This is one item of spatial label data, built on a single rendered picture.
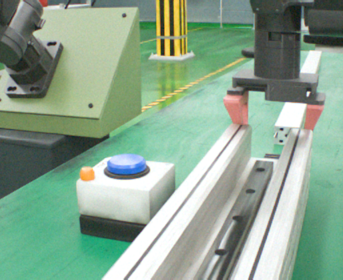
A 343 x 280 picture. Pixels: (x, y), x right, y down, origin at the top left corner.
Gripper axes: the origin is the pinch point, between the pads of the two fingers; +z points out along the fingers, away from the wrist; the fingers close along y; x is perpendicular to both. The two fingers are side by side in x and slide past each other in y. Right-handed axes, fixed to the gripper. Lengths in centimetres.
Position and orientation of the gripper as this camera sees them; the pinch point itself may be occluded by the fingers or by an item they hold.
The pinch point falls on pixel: (273, 146)
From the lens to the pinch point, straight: 65.9
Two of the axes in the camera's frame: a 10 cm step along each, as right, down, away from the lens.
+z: 0.1, 9.6, 2.9
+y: 9.4, 0.8, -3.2
